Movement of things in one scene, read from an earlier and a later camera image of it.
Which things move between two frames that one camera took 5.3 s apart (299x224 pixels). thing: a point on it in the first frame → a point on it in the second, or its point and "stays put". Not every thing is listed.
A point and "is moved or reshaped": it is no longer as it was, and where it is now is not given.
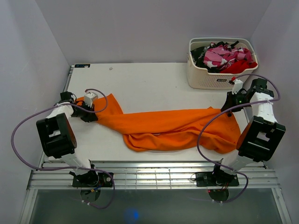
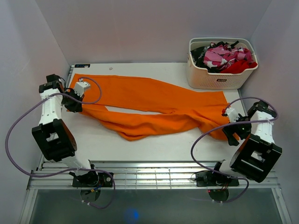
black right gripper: (229, 102) → (229, 130)
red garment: (239, 66) stays put
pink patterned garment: (220, 56) stays put
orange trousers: (210, 129) is moved or reshaped
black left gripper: (90, 116) → (76, 108)
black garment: (198, 55) stays put
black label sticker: (82, 66) stays put
